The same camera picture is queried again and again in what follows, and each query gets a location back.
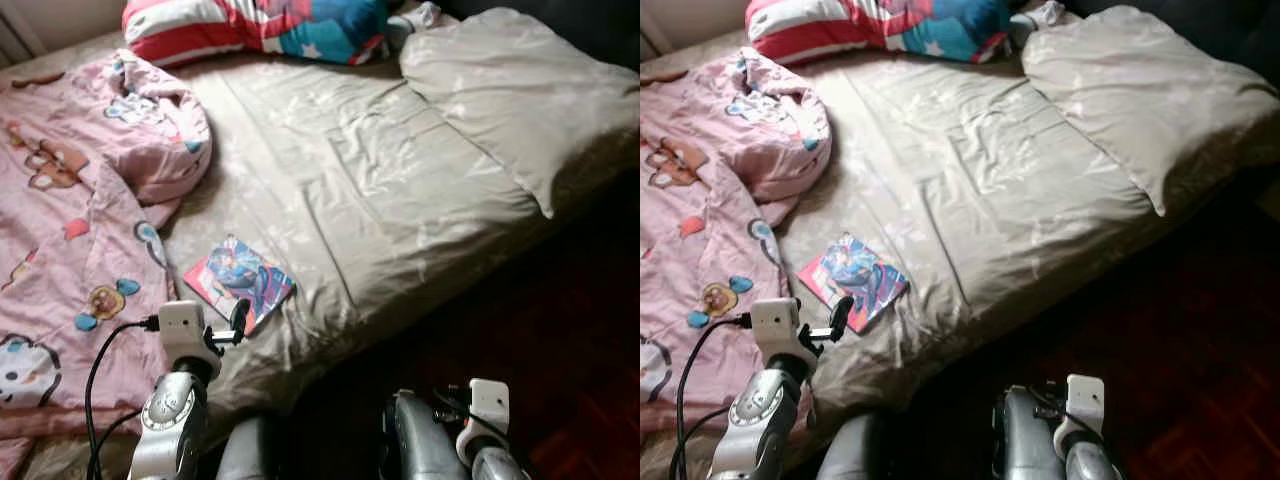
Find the pink cartoon print quilt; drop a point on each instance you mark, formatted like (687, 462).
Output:
(700, 200)
(70, 200)

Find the large beige floral pillow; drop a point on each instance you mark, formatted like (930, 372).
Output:
(1140, 100)
(520, 100)

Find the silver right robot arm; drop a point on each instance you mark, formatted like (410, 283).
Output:
(1092, 463)
(498, 465)

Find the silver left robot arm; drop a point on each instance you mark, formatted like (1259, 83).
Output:
(172, 420)
(762, 420)

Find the anime cover comic book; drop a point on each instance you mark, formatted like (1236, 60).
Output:
(852, 280)
(240, 282)

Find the bed with beige floral sheet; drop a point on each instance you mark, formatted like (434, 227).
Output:
(330, 170)
(950, 170)

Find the red white blue bolster pillow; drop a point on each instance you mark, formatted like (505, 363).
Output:
(250, 28)
(870, 28)

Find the grey pleated curtain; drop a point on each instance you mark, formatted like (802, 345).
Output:
(18, 38)
(650, 35)

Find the crumpled white patterned cloth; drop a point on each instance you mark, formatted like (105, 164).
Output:
(1035, 16)
(412, 18)

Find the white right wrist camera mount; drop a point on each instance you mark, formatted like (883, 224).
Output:
(490, 405)
(1083, 402)

